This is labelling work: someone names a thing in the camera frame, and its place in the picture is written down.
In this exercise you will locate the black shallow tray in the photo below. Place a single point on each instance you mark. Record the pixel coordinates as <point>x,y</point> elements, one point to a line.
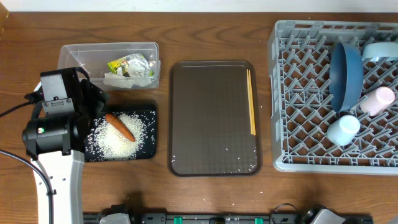
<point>149,149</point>

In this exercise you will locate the light blue cup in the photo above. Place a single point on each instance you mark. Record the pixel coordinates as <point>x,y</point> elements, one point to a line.
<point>343,131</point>

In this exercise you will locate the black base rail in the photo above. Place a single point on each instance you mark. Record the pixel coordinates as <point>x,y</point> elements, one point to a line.
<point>123,214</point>

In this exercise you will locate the wooden chopstick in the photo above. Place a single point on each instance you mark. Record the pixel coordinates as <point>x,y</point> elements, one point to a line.
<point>251,102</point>
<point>248,98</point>

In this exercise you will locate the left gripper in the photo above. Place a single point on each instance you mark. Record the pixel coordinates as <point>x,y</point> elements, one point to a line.
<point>94,101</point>

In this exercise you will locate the grey dishwasher rack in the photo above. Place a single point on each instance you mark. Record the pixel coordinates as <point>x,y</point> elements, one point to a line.
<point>299,54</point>

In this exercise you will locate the large blue plate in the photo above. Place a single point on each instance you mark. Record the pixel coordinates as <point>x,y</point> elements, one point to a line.
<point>346,75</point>

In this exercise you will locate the green yellow snack wrapper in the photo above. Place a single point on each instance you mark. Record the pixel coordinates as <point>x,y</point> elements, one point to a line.
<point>118,66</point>

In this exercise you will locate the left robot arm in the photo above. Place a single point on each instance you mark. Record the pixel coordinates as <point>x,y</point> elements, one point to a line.
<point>58,158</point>

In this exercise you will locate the white rice pile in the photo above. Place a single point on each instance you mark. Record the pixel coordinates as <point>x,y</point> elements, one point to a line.
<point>119,140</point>

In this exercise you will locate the clear plastic bin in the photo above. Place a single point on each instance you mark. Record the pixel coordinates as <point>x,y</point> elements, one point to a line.
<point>93,58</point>

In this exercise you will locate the brown serving tray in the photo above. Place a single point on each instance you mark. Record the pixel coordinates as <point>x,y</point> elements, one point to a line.
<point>209,125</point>

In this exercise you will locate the white tissue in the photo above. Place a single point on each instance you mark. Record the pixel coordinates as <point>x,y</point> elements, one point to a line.
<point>125,82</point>

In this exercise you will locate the orange carrot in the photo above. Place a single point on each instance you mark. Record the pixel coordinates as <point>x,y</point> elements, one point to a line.
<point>120,126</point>

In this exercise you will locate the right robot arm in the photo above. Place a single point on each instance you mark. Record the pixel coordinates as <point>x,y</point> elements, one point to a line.
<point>321,215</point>

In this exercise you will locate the small light blue bowl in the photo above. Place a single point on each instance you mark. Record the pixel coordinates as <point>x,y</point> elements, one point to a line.
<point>377,51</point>

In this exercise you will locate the pink cup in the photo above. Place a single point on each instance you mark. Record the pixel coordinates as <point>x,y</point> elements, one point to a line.
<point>377,100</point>

